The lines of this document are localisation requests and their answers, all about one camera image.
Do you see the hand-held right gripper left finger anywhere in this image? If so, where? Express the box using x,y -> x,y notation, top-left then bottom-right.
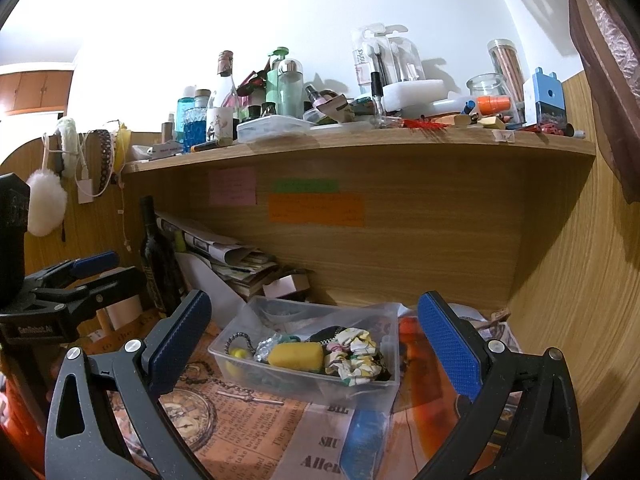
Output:
44,289 -> 213,480

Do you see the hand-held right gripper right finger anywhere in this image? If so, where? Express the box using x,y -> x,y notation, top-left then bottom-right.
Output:
415,291 -> 583,480

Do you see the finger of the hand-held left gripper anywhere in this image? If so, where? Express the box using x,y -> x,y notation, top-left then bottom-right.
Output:
27,251 -> 120,291
35,266 -> 147,317

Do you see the beaded bracelet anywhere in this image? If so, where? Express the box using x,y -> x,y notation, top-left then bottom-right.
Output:
224,332 -> 251,358

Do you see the yellow ball toy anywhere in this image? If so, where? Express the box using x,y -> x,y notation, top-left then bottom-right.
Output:
225,346 -> 252,378

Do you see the silver wrapper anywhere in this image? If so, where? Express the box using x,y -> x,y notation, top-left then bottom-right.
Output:
254,336 -> 286,363

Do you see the floral fabric scrunchie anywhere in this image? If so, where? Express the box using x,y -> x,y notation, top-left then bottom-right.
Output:
324,327 -> 383,386

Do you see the yellow green sponge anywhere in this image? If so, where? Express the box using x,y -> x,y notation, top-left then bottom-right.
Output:
268,342 -> 325,373

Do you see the black chain headband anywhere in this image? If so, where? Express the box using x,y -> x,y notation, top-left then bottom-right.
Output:
307,325 -> 351,346

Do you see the clear plastic box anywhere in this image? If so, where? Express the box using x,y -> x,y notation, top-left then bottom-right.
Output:
207,296 -> 401,406

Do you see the dark wine bottle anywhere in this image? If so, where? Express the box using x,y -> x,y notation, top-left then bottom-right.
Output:
139,196 -> 186,316

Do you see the orange plastic sheet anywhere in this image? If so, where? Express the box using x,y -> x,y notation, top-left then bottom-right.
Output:
397,317 -> 481,461

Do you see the white paper sheet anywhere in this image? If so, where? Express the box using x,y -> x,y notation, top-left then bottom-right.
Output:
175,252 -> 246,311

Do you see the newspaper print tablecloth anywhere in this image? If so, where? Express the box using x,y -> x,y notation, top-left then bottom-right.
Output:
65,305 -> 521,480

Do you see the white fluffy puff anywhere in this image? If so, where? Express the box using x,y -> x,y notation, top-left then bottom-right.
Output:
26,170 -> 68,236

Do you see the stack of newspapers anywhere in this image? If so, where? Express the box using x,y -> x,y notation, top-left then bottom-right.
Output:
155,212 -> 281,296

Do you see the studded headband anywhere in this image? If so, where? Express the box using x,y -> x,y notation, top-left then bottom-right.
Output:
95,130 -> 113,196

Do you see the small white cardboard box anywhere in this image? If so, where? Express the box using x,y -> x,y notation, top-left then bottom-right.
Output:
263,272 -> 311,301

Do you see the yellow hair band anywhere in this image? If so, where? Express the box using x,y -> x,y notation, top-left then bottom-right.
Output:
114,127 -> 133,173

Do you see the white fuzzy headband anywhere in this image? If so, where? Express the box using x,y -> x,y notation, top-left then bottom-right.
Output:
56,117 -> 81,178

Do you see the pink sticky note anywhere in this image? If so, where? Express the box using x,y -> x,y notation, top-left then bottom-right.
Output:
209,169 -> 257,206

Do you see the wooden shelf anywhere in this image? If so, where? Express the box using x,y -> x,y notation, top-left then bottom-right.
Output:
122,127 -> 597,311

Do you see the blue patterned glass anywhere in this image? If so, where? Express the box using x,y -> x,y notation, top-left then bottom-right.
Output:
182,110 -> 208,153

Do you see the black marker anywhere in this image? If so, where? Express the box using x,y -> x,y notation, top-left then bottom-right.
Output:
189,139 -> 236,153

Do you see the blue mouthwash bottle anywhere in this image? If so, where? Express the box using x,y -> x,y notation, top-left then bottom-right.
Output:
176,86 -> 197,131

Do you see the orange sticky note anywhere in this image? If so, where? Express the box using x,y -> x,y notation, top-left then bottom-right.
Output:
268,193 -> 366,227

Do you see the white printed mug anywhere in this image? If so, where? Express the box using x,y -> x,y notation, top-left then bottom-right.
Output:
206,106 -> 236,141

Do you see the green sticky note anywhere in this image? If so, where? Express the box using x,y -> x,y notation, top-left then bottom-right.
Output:
272,179 -> 340,194

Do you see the white lidded plastic tray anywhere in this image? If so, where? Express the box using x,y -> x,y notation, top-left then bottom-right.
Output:
236,115 -> 313,143

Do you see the red feathery item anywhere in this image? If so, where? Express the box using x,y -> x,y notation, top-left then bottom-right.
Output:
400,117 -> 441,133

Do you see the clear bottle with foil top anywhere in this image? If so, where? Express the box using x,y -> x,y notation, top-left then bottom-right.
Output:
215,50 -> 238,111

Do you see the green pump bottle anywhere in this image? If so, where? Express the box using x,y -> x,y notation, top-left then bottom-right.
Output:
265,47 -> 291,106

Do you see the white foam block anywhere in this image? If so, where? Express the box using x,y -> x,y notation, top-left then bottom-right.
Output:
382,79 -> 453,111

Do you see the frosted bottle with silver cap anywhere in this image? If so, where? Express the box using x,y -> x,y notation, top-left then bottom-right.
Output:
276,59 -> 305,117

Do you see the clear tube with black cap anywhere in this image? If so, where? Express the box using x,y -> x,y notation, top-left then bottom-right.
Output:
371,72 -> 386,126

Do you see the glass jar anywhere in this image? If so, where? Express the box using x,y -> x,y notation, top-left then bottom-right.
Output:
466,73 -> 513,116

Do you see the brown pouch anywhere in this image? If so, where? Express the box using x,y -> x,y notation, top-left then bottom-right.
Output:
312,94 -> 356,121

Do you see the blue box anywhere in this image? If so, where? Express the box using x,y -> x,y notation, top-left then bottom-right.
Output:
531,67 -> 568,126

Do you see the small spray bottle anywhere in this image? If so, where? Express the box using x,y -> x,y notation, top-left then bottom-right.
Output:
305,85 -> 326,116

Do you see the clear pencil tube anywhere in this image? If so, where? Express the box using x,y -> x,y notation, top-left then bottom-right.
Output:
487,39 -> 526,111

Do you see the clear toothbrush blister pack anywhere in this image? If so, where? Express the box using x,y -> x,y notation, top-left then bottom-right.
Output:
351,23 -> 426,93

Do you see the brown curtain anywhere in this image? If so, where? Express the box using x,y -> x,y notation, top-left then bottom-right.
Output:
482,0 -> 640,206

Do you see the wooden wall cabinet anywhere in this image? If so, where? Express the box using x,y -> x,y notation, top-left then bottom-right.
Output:
0,70 -> 73,116

